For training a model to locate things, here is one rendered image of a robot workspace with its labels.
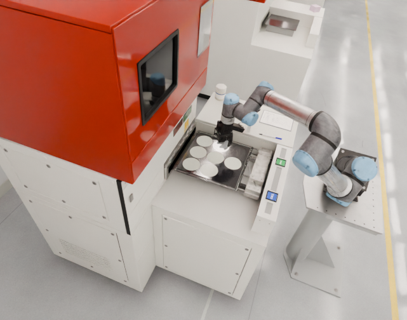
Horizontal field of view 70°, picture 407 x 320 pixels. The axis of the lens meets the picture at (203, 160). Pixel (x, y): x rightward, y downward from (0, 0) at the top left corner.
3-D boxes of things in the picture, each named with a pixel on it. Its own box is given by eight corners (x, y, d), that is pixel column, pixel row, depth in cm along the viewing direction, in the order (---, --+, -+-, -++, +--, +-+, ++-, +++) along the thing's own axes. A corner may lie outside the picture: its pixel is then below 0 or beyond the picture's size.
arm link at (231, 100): (233, 103, 138) (220, 94, 142) (230, 121, 146) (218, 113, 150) (244, 97, 143) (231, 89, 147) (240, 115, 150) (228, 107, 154)
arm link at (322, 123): (352, 117, 108) (258, 75, 139) (333, 141, 109) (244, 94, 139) (356, 130, 117) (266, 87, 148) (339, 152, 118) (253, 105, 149)
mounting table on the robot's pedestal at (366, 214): (370, 189, 192) (380, 176, 183) (371, 246, 163) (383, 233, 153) (302, 167, 202) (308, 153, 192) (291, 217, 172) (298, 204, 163)
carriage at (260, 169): (243, 195, 159) (244, 192, 157) (258, 153, 184) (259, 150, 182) (257, 200, 158) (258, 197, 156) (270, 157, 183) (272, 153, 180)
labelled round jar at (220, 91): (213, 99, 202) (214, 87, 195) (216, 94, 206) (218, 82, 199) (223, 101, 200) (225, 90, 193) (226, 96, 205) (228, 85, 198)
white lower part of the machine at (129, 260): (56, 259, 213) (13, 189, 154) (117, 180, 268) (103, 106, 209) (143, 298, 199) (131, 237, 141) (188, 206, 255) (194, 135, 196)
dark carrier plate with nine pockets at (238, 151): (176, 168, 163) (176, 167, 163) (198, 132, 187) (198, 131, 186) (235, 188, 157) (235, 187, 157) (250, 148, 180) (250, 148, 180)
